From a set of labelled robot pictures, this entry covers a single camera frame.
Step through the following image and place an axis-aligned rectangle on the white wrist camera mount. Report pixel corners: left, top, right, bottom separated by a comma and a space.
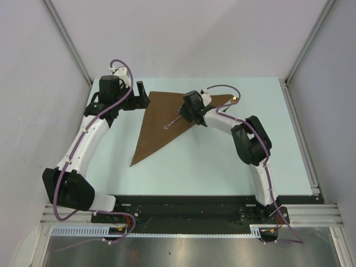
200, 88, 212, 106
109, 66, 132, 87

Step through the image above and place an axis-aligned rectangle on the left aluminium corner post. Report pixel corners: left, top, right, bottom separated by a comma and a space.
41, 0, 93, 86

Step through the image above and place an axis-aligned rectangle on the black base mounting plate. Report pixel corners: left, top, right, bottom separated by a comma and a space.
57, 194, 325, 228

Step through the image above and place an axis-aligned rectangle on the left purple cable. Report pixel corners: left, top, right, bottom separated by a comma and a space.
52, 59, 137, 253

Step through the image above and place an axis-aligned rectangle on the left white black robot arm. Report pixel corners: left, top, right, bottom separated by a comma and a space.
42, 75, 150, 223

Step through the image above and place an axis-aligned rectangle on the right side aluminium rail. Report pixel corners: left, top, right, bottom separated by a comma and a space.
279, 79, 322, 195

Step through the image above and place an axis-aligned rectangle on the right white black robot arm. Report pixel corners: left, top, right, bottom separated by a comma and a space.
179, 90, 280, 223

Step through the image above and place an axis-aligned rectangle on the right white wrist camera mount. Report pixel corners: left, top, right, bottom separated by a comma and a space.
200, 88, 212, 106

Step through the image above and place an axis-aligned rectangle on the aluminium corner post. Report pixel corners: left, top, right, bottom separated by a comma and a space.
41, 0, 93, 86
284, 0, 338, 86

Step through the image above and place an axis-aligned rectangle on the silver fork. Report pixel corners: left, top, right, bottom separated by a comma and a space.
164, 116, 182, 130

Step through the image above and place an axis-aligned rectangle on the gold spoon with dark handle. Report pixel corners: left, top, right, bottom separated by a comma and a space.
222, 96, 239, 112

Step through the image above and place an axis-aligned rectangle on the white slotted cable duct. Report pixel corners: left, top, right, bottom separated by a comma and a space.
51, 224, 264, 239

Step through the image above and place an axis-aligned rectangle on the right aluminium corner post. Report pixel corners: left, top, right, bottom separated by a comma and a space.
284, 0, 338, 86

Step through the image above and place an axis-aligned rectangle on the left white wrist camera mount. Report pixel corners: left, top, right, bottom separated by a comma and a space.
109, 66, 132, 87

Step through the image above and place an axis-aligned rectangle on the aluminium rail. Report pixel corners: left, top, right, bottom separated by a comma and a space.
40, 204, 344, 227
279, 79, 322, 195

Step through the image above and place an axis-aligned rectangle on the brown cloth napkin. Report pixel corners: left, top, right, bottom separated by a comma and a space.
129, 91, 234, 167

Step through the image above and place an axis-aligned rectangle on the aluminium front rail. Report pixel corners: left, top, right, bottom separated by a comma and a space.
40, 204, 344, 227

